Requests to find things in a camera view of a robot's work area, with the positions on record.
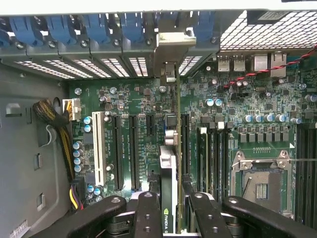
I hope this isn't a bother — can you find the black RAM slot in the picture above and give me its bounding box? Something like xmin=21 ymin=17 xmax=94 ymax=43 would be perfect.
xmin=209 ymin=122 xmax=216 ymax=199
xmin=222 ymin=122 xmax=230 ymax=199
xmin=296 ymin=123 xmax=304 ymax=221
xmin=304 ymin=123 xmax=312 ymax=221
xmin=311 ymin=123 xmax=317 ymax=221
xmin=215 ymin=122 xmax=223 ymax=200

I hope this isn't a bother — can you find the long black expansion slot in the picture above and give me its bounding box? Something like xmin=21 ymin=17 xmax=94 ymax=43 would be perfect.
xmin=128 ymin=114 xmax=140 ymax=191
xmin=112 ymin=114 xmax=124 ymax=191
xmin=181 ymin=113 xmax=191 ymax=176

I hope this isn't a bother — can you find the CPU socket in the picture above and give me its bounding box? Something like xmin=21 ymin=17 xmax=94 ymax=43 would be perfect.
xmin=230 ymin=150 xmax=297 ymax=216

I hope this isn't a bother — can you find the white expansion slot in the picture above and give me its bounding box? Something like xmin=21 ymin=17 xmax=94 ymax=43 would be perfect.
xmin=92 ymin=111 xmax=105 ymax=187

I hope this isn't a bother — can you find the short black expansion slot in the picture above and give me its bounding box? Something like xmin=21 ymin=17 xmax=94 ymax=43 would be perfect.
xmin=146 ymin=114 xmax=156 ymax=136

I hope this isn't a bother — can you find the thin metal locking lever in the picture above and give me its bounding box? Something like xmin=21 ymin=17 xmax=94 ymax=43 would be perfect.
xmin=288 ymin=157 xmax=317 ymax=163

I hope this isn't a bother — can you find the green motherboard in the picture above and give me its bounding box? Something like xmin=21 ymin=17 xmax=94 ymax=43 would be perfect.
xmin=68 ymin=54 xmax=317 ymax=224

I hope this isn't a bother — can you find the silver USB port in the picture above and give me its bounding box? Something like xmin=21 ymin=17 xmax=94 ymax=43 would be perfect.
xmin=217 ymin=56 xmax=231 ymax=72
xmin=232 ymin=56 xmax=246 ymax=72

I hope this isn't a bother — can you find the silver metal port block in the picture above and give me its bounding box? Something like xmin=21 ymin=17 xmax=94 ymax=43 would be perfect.
xmin=269 ymin=52 xmax=288 ymax=77
xmin=252 ymin=54 xmax=269 ymax=72

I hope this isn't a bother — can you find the open black PC case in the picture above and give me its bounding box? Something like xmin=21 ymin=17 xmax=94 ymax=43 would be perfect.
xmin=0 ymin=0 xmax=317 ymax=82

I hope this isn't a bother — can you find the blue card retention clip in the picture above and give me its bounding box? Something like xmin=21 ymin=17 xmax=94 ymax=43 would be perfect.
xmin=0 ymin=27 xmax=10 ymax=48
xmin=9 ymin=16 xmax=45 ymax=48
xmin=83 ymin=14 xmax=111 ymax=45
xmin=194 ymin=11 xmax=216 ymax=43
xmin=120 ymin=12 xmax=146 ymax=44
xmin=46 ymin=15 xmax=77 ymax=47

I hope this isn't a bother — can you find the sleeved black yellow power wire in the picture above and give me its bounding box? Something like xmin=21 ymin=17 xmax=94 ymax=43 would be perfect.
xmin=32 ymin=97 xmax=84 ymax=211

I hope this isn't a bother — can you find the red black twisted wire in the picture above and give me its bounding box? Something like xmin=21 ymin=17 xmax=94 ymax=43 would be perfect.
xmin=222 ymin=46 xmax=317 ymax=89

